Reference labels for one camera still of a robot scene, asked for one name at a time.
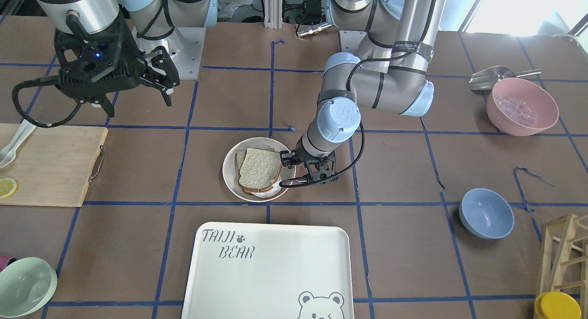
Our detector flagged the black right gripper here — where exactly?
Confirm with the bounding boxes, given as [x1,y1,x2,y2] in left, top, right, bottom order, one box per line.
[54,10,180,118]

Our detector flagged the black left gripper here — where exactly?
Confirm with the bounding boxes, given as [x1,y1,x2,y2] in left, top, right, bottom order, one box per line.
[279,147,337,185]

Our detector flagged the bread slice brown crust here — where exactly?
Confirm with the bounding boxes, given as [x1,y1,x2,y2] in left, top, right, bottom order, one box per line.
[237,151,282,193]

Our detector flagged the white round plate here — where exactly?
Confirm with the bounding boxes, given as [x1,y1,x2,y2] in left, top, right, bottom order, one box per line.
[222,137,296,202]

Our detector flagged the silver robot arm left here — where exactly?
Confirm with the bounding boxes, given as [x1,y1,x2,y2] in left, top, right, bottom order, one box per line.
[280,0,446,188]

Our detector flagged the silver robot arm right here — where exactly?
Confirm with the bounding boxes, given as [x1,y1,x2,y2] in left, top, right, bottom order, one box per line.
[31,0,218,120]

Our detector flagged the bread slice in plate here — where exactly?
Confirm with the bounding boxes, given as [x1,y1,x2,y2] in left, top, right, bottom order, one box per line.
[235,147,275,171]

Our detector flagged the fried egg toy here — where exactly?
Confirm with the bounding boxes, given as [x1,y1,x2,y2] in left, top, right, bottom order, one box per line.
[252,182,282,198]

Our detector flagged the wooden cutting board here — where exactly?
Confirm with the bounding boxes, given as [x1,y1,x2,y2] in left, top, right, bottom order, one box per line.
[0,125,108,207]

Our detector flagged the white bear tray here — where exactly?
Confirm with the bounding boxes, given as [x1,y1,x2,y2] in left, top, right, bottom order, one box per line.
[182,222,354,319]

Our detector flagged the white plastic tongs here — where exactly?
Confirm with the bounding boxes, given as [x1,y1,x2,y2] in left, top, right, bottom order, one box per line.
[0,120,37,169]

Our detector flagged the lemon slice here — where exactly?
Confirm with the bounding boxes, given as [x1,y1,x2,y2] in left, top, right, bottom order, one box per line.
[0,177,18,199]

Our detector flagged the blue bowl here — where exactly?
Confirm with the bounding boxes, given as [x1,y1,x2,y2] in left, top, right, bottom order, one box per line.
[458,188,515,239]

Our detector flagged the metal scoop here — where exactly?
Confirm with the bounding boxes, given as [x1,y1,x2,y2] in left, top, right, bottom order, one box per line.
[468,66,542,91]

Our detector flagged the pink bowl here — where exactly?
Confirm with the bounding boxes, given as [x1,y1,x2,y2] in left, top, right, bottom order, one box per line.
[486,78,560,136]

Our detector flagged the clear ice cubes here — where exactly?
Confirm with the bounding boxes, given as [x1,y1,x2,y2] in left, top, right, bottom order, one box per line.
[494,95,538,126]

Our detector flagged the light green bowl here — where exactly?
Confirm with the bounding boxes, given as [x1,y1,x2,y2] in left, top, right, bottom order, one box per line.
[0,257,57,319]

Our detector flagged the wooden mug rack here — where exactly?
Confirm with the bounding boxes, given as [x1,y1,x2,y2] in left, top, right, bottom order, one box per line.
[537,214,587,308]

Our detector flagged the yellow mug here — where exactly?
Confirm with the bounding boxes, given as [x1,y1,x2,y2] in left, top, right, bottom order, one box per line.
[534,291,582,319]

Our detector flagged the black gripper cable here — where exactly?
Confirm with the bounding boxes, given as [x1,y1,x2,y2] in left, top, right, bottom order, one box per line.
[279,48,416,188]

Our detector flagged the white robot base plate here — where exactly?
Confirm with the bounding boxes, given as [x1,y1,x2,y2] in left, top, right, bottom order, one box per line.
[339,30,366,53]
[135,27,206,80]

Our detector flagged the aluminium frame post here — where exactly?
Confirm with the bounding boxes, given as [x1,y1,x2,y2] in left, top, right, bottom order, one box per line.
[263,0,283,30]

